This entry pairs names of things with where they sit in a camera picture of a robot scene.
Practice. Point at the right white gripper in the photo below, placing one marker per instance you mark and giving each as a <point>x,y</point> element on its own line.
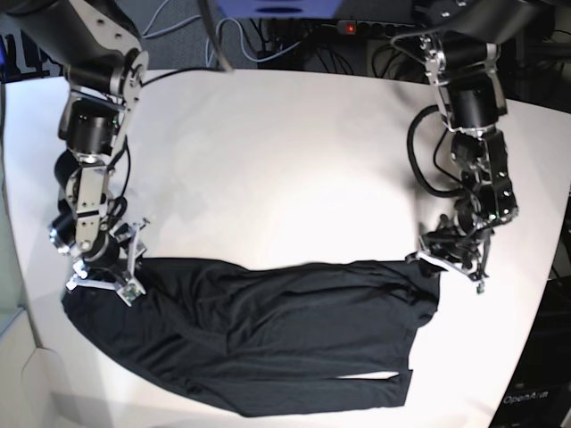
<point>112,264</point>

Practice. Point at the black power strip red switch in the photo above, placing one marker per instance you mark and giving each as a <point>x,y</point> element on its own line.
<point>371,30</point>

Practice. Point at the black long-sleeve T-shirt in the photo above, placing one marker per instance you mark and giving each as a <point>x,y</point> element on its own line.
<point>307,339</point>

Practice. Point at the blue plastic box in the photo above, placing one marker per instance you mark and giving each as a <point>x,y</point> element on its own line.
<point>281,9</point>

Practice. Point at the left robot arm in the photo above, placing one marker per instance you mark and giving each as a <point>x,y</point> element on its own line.
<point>459,44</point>

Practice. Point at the black OpenArm equipment case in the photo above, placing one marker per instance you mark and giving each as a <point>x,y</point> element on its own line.
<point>538,394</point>

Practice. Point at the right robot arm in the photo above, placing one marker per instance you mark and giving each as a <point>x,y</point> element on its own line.
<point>104,63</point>

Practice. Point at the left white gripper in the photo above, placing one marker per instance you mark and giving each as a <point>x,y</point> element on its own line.
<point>450,249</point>

